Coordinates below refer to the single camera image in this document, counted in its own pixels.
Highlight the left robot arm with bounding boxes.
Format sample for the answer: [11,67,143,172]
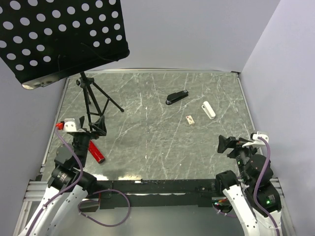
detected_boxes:
[20,116,107,236]

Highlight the black perforated music stand desk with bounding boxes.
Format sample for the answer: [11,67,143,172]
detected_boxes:
[0,0,130,90]

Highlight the black tripod stand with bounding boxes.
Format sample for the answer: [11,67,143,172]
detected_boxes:
[76,72,124,123]

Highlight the black stapler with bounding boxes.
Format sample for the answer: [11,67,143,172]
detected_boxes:
[165,90,189,105]

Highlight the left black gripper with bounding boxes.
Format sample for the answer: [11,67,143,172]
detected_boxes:
[73,115,106,166]

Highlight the aluminium extrusion rail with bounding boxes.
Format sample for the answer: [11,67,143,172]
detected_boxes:
[23,178,284,202]

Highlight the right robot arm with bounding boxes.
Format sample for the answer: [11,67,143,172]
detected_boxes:
[212,132,283,236]

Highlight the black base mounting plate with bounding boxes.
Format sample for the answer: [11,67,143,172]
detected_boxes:
[78,179,226,209]

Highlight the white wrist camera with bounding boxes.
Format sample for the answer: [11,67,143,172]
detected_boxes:
[56,118,84,133]
[242,131,269,148]

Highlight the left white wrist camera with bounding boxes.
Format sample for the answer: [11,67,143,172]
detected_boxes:
[56,118,84,133]

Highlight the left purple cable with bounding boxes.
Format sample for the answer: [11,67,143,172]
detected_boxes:
[24,126,131,236]

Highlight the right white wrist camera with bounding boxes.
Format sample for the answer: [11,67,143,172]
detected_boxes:
[242,131,269,148]

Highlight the red cylindrical object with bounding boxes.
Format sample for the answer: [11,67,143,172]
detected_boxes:
[89,141,105,164]

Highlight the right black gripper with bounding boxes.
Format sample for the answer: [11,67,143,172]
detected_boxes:
[217,134,258,183]

